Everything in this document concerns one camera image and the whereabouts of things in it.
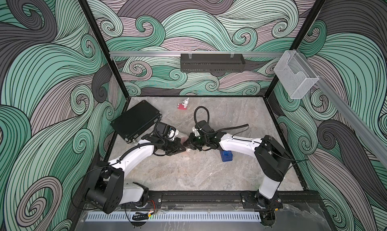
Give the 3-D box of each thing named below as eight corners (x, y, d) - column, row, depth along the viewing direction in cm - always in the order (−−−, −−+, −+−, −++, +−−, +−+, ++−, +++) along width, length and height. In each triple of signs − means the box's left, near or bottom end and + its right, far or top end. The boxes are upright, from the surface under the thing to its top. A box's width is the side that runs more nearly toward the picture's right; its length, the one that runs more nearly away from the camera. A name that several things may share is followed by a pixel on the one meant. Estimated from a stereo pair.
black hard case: (112, 126, 104) (109, 121, 100) (145, 104, 118) (143, 99, 113) (129, 145, 95) (126, 141, 90) (163, 119, 108) (161, 114, 103)
